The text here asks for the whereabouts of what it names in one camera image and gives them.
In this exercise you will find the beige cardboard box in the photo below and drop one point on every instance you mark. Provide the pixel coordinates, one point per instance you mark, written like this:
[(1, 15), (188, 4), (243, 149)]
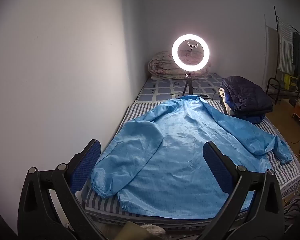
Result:
[(132, 232)]

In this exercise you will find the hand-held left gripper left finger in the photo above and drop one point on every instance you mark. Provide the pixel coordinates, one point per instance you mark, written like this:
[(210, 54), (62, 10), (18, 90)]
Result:
[(86, 165)]

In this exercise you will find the striped bed sheet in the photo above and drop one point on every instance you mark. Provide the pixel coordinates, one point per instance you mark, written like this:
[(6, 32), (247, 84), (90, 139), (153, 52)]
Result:
[(285, 172)]

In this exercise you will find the blue checked bed sheet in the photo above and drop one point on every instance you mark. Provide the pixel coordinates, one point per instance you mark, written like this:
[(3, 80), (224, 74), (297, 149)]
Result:
[(160, 87)]

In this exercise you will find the yellow box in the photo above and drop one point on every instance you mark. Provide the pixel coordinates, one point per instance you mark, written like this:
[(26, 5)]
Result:
[(290, 82)]

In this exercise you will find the fuzzy grey cloth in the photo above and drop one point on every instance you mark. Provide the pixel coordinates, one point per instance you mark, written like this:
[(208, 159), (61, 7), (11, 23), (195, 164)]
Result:
[(152, 230)]

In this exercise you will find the rolled floral quilt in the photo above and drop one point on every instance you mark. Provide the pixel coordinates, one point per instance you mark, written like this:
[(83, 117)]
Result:
[(160, 65)]

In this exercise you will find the white door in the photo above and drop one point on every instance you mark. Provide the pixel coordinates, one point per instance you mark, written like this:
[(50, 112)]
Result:
[(271, 55)]

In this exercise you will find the black shoe rack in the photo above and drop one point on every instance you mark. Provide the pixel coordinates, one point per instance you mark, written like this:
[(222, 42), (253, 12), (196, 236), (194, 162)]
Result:
[(273, 80)]

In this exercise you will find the beige garment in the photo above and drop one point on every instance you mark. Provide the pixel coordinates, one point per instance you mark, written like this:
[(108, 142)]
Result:
[(223, 97)]

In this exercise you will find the black tripod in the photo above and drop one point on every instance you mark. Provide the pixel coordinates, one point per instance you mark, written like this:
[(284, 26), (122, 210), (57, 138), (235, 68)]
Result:
[(188, 80)]

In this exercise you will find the black clothes rack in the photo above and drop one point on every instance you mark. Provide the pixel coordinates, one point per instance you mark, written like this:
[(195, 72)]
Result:
[(277, 30)]

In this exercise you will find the light blue jacket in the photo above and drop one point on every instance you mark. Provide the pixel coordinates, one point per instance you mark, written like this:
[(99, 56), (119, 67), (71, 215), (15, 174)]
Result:
[(177, 155)]

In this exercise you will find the dark blue garment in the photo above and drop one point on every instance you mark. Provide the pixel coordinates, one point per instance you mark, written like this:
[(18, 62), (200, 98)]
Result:
[(252, 119)]

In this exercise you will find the navy down jacket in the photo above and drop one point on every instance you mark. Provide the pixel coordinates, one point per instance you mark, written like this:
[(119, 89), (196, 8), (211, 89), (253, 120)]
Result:
[(247, 95)]

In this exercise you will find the phone holder clamp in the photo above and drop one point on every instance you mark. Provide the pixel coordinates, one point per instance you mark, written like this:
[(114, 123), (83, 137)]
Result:
[(192, 44)]

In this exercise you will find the striped hanging towel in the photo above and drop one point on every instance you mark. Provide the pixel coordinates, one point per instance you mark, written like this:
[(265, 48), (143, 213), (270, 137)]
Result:
[(285, 47)]

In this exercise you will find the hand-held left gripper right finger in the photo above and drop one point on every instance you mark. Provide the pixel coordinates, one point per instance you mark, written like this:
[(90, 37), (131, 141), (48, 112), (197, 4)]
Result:
[(216, 167)]

